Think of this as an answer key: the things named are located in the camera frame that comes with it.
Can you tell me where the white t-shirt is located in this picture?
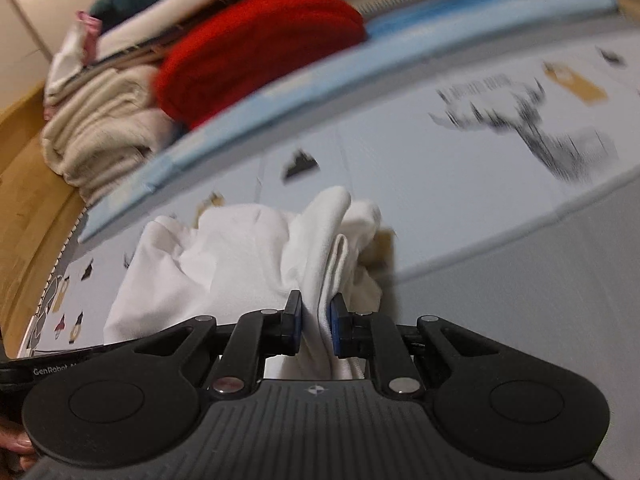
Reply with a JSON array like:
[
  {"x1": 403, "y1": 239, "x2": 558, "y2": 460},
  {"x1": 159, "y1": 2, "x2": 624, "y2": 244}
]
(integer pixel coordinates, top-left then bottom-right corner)
[{"x1": 103, "y1": 186, "x2": 382, "y2": 380}]

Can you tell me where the stack of folded clothes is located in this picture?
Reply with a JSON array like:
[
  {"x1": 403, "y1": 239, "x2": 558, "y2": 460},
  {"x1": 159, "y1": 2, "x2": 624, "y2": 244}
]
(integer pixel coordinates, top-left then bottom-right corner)
[{"x1": 43, "y1": 0, "x2": 218, "y2": 118}]

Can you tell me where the person's left hand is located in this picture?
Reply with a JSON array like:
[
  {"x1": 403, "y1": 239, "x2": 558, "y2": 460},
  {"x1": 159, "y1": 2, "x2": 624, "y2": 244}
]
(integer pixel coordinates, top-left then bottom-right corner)
[{"x1": 0, "y1": 417, "x2": 38, "y2": 479}]

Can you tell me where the grey patterned bed sheet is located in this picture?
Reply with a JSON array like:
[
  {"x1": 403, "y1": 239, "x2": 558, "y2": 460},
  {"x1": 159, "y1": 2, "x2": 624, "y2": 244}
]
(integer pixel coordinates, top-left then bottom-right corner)
[{"x1": 25, "y1": 18, "x2": 639, "y2": 479}]

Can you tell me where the beige folded blanket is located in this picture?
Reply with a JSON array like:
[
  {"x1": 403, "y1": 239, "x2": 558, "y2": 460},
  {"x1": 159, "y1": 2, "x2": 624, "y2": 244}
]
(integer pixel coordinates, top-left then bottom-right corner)
[{"x1": 40, "y1": 65, "x2": 176, "y2": 205}]

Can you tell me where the red folded blanket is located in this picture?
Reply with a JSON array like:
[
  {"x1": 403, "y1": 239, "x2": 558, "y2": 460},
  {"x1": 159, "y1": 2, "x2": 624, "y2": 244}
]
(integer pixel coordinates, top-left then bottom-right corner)
[{"x1": 154, "y1": 0, "x2": 367, "y2": 129}]

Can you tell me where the wooden bed frame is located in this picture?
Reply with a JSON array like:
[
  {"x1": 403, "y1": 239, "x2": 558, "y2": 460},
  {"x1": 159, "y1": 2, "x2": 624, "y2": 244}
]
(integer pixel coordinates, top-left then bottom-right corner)
[{"x1": 1, "y1": 86, "x2": 84, "y2": 358}]

